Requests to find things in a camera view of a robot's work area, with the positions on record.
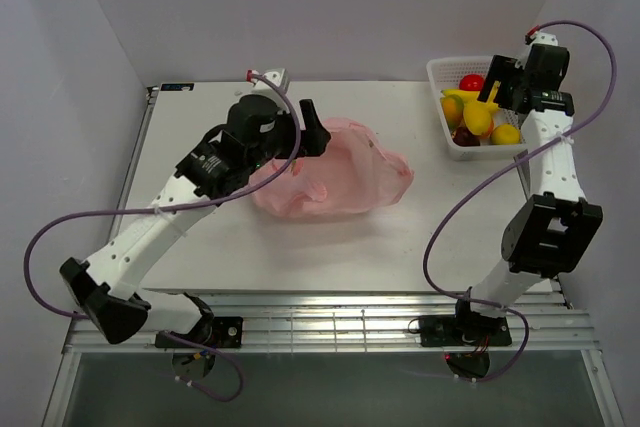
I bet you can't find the yellow green fake mango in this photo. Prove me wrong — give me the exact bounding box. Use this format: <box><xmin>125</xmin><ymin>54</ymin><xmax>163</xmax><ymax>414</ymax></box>
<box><xmin>440</xmin><ymin>95</ymin><xmax>464</xmax><ymax>131</ymax></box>

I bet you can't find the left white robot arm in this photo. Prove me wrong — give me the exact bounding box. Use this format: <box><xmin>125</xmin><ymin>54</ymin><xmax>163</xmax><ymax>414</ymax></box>
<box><xmin>60</xmin><ymin>94</ymin><xmax>331</xmax><ymax>347</ymax></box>

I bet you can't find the red fake apple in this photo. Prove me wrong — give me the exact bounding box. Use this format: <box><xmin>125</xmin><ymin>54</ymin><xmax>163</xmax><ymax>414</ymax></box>
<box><xmin>458</xmin><ymin>74</ymin><xmax>484</xmax><ymax>92</ymax></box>

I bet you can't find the dark purple fake fruit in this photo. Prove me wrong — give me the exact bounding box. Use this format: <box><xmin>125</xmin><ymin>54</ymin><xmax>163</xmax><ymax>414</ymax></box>
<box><xmin>451</xmin><ymin>126</ymin><xmax>481</xmax><ymax>147</ymax></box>

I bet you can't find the yellow fake banana bunch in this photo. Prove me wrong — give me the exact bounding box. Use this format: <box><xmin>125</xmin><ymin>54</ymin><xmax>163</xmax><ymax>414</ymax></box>
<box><xmin>441</xmin><ymin>87</ymin><xmax>500</xmax><ymax>114</ymax></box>

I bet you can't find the pink plastic bag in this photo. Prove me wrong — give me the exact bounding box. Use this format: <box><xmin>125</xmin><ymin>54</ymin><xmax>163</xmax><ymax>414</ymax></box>
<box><xmin>252</xmin><ymin>118</ymin><xmax>414</xmax><ymax>219</ymax></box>

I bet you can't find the white plastic basket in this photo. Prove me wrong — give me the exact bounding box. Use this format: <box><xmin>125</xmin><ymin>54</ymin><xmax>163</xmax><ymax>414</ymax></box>
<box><xmin>426</xmin><ymin>56</ymin><xmax>526</xmax><ymax>161</ymax></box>

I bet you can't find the yellow fake lemon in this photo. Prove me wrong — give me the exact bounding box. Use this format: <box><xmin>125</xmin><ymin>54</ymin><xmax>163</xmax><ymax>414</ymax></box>
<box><xmin>490</xmin><ymin>124</ymin><xmax>521</xmax><ymax>146</ymax></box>

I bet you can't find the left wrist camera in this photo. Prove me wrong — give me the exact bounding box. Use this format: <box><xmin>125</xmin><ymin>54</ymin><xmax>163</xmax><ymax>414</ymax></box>
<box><xmin>246</xmin><ymin>68</ymin><xmax>290</xmax><ymax>95</ymax></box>

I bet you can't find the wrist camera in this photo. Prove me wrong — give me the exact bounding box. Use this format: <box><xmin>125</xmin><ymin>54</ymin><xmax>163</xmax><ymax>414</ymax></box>
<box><xmin>521</xmin><ymin>27</ymin><xmax>558</xmax><ymax>63</ymax></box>
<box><xmin>246</xmin><ymin>68</ymin><xmax>290</xmax><ymax>95</ymax></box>

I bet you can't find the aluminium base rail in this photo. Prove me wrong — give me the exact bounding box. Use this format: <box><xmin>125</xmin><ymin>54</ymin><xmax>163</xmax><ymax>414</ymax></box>
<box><xmin>59</xmin><ymin>289</ymin><xmax>601</xmax><ymax>356</ymax></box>

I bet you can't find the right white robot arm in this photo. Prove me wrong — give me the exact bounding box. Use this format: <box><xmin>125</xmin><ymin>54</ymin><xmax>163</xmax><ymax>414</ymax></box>
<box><xmin>418</xmin><ymin>42</ymin><xmax>603</xmax><ymax>347</ymax></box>

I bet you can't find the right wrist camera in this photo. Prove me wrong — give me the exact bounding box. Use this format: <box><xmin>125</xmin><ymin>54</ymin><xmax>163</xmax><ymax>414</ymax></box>
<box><xmin>521</xmin><ymin>27</ymin><xmax>558</xmax><ymax>63</ymax></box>

